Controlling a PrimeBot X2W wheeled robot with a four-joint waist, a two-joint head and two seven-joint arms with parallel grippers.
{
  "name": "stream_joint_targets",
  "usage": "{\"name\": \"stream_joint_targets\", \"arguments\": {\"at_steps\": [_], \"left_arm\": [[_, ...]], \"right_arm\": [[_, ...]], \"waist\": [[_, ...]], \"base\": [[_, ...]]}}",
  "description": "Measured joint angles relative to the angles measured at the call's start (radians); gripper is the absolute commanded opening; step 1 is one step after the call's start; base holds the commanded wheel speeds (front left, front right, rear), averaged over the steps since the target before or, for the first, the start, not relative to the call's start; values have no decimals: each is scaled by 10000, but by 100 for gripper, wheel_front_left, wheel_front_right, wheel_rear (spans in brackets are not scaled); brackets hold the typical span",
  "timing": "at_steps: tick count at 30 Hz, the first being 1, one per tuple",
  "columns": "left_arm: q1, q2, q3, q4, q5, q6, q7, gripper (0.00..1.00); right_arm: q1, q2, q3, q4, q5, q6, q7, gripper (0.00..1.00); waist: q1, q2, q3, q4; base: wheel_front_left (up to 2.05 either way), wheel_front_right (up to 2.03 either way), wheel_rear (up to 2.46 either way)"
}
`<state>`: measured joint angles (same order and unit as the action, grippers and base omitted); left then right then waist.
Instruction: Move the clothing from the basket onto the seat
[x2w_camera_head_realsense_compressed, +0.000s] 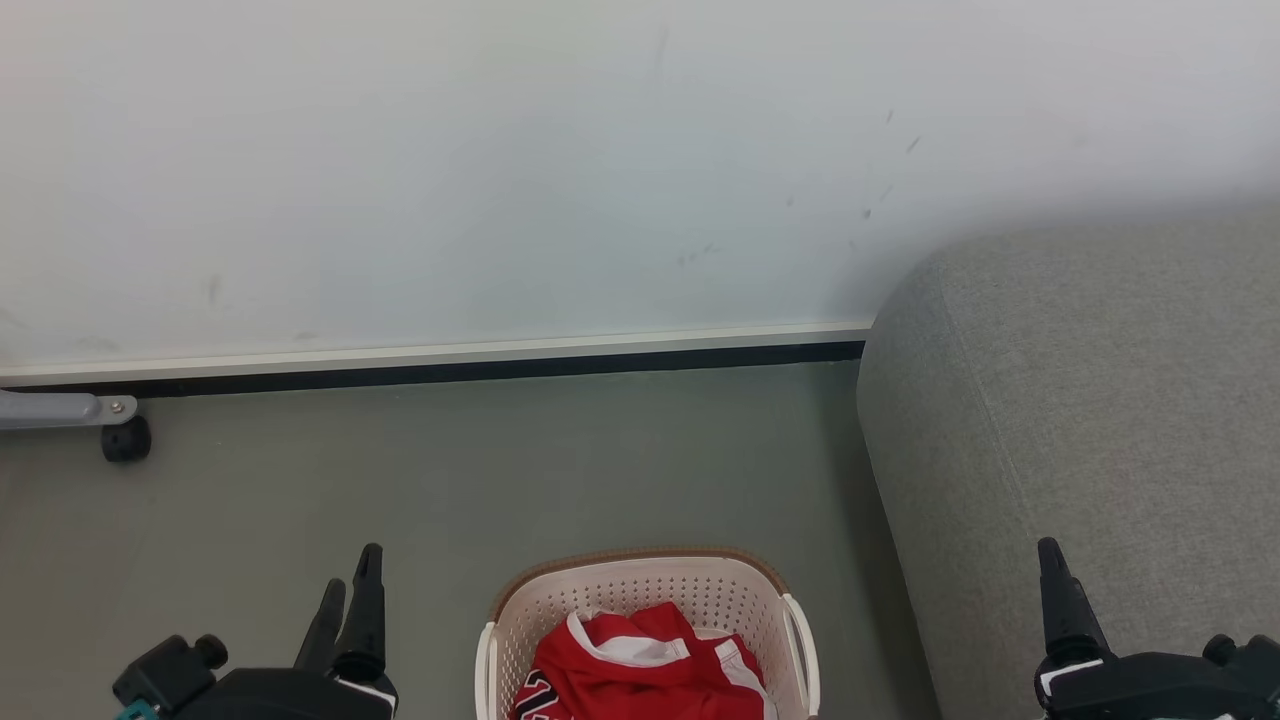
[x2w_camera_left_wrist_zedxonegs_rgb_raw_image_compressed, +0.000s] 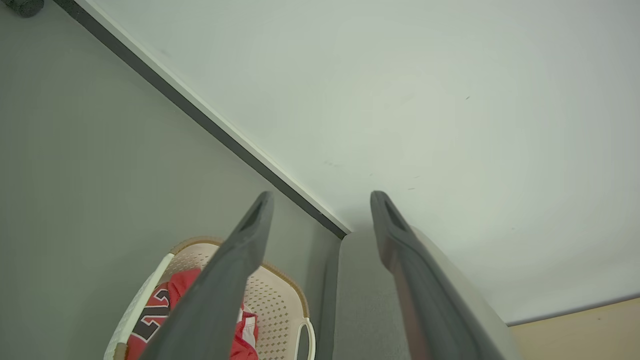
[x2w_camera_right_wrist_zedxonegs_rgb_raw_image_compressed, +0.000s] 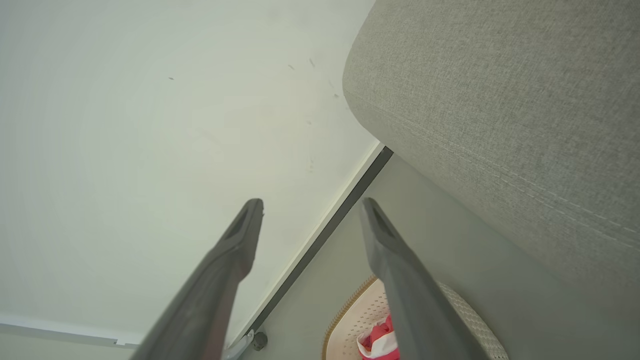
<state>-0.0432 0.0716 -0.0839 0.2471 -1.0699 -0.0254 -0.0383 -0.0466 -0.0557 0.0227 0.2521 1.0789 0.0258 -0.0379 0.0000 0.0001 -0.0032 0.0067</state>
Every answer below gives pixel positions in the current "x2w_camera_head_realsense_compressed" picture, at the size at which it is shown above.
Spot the white and black baseboard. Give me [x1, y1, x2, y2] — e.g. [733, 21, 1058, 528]
[0, 322, 873, 399]

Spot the grey metal cart leg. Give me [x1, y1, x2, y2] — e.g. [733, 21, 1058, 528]
[0, 391, 139, 432]

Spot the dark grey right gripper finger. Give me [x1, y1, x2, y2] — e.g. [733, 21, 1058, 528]
[1037, 537, 1112, 667]

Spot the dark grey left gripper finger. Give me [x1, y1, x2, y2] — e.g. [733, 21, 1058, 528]
[333, 543, 394, 684]
[296, 578, 347, 671]

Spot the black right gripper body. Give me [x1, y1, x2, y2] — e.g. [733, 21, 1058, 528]
[1035, 634, 1280, 720]

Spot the cream perforated plastic laundry basket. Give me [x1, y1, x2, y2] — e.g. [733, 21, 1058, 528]
[475, 546, 821, 720]

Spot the black caster wheel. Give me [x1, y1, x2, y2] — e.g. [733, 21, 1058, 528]
[100, 414, 153, 464]

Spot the grey fabric sofa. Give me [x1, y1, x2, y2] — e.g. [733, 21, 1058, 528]
[856, 205, 1280, 720]

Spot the red and white jersey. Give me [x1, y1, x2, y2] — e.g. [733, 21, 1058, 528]
[512, 600, 779, 720]

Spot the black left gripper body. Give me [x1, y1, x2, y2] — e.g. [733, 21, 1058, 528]
[113, 634, 399, 720]

